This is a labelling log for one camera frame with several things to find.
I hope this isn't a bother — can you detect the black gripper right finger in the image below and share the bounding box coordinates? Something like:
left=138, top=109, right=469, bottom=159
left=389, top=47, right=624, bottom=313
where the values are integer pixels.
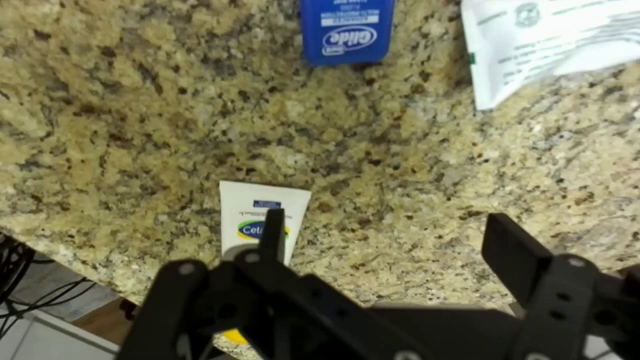
left=480, top=210, right=640, bottom=360

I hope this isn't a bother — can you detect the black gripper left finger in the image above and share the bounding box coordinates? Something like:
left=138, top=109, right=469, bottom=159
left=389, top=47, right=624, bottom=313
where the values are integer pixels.
left=119, top=207, right=417, bottom=360

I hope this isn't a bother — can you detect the blue dental floss box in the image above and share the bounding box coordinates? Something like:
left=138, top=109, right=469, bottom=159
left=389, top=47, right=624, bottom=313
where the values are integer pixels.
left=298, top=0, right=396, bottom=68

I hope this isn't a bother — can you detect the white tube yellow cap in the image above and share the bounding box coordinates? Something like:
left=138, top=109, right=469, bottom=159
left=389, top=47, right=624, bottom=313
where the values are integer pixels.
left=219, top=179, right=315, bottom=348

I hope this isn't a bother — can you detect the black cable bundle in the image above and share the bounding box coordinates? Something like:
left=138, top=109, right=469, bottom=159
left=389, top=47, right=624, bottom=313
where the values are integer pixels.
left=0, top=233, right=102, bottom=339

